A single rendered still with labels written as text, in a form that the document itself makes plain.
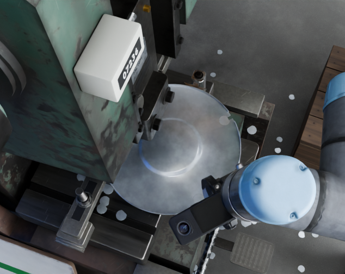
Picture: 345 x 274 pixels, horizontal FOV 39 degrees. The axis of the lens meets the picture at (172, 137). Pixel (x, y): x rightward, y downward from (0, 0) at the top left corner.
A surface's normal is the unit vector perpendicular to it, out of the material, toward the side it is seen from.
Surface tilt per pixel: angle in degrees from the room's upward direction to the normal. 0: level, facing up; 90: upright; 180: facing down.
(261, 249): 0
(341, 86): 45
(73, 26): 90
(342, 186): 21
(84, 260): 0
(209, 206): 33
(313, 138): 0
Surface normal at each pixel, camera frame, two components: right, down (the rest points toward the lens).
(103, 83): -0.36, 0.85
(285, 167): 0.11, -0.15
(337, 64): -0.04, -0.44
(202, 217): -0.34, 0.04
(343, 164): -0.50, -0.46
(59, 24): 0.93, 0.30
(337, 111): -0.67, -0.43
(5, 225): 0.88, 0.17
